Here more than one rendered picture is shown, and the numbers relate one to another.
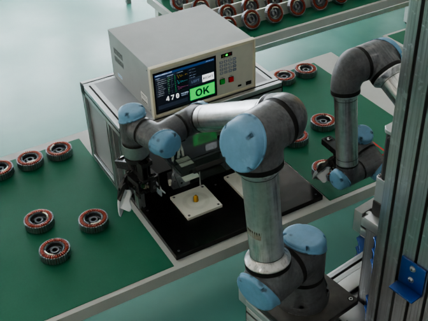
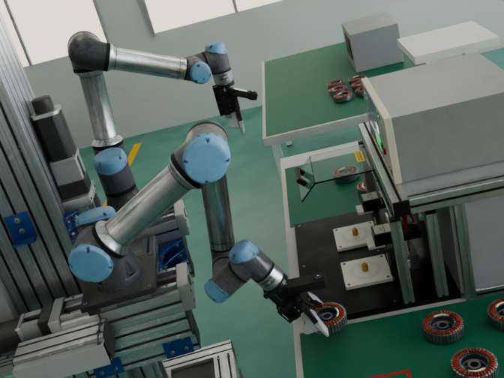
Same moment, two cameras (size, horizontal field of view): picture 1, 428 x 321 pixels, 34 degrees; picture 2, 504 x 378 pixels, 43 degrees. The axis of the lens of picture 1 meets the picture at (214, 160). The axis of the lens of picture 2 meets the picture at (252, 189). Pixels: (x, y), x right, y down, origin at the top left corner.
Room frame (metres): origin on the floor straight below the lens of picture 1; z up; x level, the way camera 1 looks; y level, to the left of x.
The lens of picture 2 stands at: (2.97, -1.74, 1.94)
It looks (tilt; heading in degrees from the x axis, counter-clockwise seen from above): 24 degrees down; 125
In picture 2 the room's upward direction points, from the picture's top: 15 degrees counter-clockwise
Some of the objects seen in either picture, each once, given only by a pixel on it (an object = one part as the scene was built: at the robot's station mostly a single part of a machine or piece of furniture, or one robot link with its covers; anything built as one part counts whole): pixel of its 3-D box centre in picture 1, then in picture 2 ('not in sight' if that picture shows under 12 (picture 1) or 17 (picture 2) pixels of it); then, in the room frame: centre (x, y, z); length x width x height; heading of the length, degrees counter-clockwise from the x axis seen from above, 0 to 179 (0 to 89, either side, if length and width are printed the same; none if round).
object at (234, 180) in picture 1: (249, 181); (365, 271); (2.19, -0.14, 0.78); 0.15 x 0.15 x 0.01; 28
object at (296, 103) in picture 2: not in sight; (350, 124); (1.19, 2.16, 0.37); 1.85 x 1.10 x 0.75; 118
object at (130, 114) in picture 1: (134, 125); (217, 58); (1.60, 0.21, 1.45); 0.09 x 0.08 x 0.11; 44
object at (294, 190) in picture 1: (221, 192); (365, 256); (2.15, -0.02, 0.76); 0.64 x 0.47 x 0.02; 118
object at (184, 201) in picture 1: (195, 202); (355, 235); (2.07, 0.08, 0.78); 0.15 x 0.15 x 0.01; 28
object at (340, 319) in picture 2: (325, 170); (327, 318); (2.19, -0.44, 0.82); 0.11 x 0.11 x 0.04
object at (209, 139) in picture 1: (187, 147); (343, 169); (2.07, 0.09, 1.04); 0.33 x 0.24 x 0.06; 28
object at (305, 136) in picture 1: (295, 137); (442, 326); (2.49, -0.36, 0.77); 0.11 x 0.11 x 0.04
